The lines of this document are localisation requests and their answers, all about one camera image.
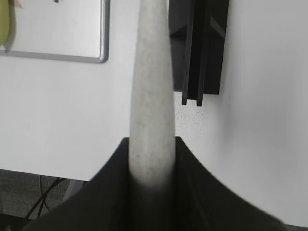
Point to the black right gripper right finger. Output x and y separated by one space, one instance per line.
203 203

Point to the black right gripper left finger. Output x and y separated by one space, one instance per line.
101 205

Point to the white-handled knife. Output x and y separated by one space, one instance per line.
152 125

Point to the yellow plastic banana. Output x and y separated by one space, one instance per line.
6 17

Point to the black knife stand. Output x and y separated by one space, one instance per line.
197 36

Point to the white grey-rimmed cutting board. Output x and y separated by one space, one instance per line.
66 30

